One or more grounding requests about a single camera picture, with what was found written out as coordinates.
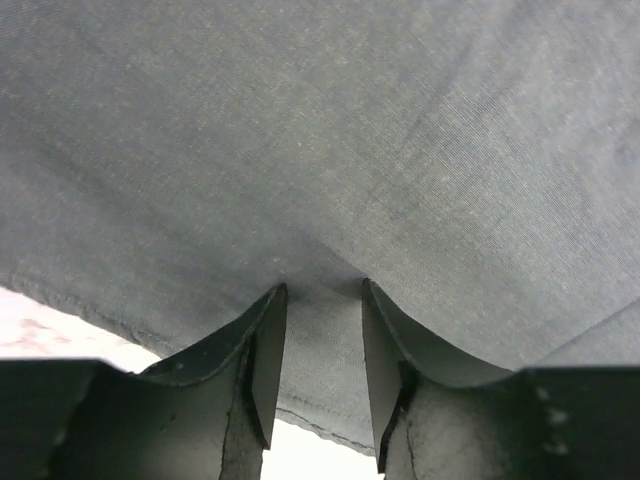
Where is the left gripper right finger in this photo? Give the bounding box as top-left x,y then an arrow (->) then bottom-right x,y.
362,279 -> 600,479

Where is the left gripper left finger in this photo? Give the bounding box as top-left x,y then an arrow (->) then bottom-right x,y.
49,284 -> 288,479

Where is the grey long sleeve shirt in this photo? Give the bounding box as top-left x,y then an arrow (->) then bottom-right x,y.
1,1 -> 639,453

